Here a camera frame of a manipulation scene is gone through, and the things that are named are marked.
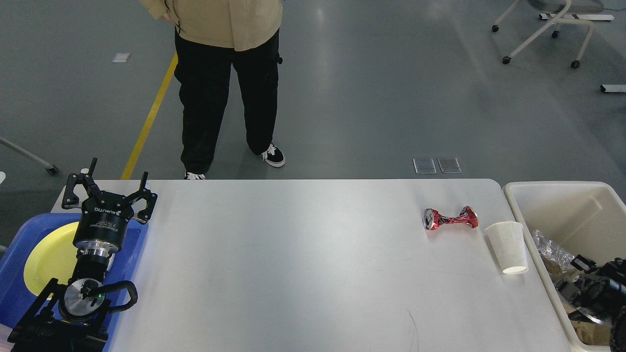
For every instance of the floor outlet plates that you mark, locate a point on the floor outlet plates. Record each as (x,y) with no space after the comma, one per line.
(432,166)

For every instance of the crushed red soda can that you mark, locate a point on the crushed red soda can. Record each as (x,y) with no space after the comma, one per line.
(432,219)

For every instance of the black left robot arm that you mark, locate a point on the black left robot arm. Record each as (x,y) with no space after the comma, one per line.
(70,317)

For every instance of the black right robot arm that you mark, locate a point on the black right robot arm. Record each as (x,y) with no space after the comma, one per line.
(618,333)

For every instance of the person in tan jacket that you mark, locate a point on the person in tan jacket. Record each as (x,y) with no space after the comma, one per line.
(212,38)

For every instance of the cream plastic bin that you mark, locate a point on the cream plastic bin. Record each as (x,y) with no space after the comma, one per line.
(586,218)

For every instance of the yellow-green plastic plate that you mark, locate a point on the yellow-green plastic plate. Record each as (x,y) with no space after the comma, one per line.
(55,256)

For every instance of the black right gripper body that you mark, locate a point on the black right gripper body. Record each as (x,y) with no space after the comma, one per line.
(603,293)

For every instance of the white chair leg left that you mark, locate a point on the white chair leg left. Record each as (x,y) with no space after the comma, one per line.
(49,167)

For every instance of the white paper cup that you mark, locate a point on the white paper cup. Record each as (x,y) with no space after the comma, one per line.
(508,244)

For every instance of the foil tray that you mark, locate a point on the foil tray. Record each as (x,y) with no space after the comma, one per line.
(552,251)

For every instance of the white office chair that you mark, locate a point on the white office chair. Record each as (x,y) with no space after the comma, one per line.
(555,13)

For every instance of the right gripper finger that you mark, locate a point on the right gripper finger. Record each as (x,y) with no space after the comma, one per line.
(584,264)
(570,291)

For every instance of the white bar on floor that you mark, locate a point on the white bar on floor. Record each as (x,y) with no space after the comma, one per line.
(612,88)

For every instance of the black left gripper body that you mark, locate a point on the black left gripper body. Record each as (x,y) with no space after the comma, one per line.
(102,226)

